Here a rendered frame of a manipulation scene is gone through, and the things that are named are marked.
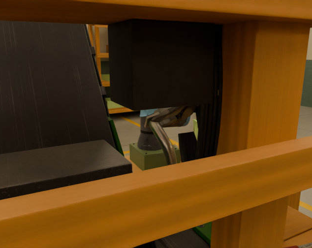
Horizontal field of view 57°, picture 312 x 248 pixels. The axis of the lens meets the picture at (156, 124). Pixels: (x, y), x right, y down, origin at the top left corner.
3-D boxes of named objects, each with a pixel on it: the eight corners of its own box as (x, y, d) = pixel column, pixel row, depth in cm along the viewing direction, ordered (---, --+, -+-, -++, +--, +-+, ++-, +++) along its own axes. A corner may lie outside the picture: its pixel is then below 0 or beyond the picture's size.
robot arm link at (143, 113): (138, 126, 160) (138, 102, 157) (161, 125, 163) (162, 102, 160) (141, 132, 149) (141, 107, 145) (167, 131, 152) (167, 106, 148)
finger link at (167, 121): (141, 118, 87) (168, 106, 90) (151, 134, 85) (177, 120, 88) (141, 113, 85) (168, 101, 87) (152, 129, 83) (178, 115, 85)
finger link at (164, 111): (142, 108, 82) (169, 99, 86) (153, 124, 80) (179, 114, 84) (145, 101, 80) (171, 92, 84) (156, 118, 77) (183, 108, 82)
